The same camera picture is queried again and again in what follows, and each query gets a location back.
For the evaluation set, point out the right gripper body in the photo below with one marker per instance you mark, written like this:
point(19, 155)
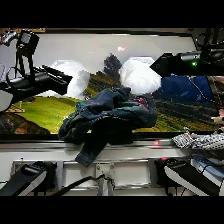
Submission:
point(166, 65)

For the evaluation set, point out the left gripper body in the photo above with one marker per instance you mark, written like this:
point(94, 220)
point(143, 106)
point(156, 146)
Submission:
point(55, 80)

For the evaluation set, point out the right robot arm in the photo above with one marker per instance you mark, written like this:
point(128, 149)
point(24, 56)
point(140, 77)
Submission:
point(203, 65)

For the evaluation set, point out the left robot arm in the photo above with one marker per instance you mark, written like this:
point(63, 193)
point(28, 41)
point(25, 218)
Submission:
point(20, 86)

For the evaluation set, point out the blue jeans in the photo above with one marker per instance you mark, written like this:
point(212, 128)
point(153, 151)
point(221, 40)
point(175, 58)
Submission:
point(110, 115)

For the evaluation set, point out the black and white patterned garment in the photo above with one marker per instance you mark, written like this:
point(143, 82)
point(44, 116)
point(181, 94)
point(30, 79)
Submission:
point(200, 140)

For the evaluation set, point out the light blue garment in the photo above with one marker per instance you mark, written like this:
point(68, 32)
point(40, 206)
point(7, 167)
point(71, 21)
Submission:
point(208, 165)

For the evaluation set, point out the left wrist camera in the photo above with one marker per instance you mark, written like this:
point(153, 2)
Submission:
point(28, 39)

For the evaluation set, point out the silver frame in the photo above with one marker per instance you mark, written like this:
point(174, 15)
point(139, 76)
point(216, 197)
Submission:
point(133, 151)

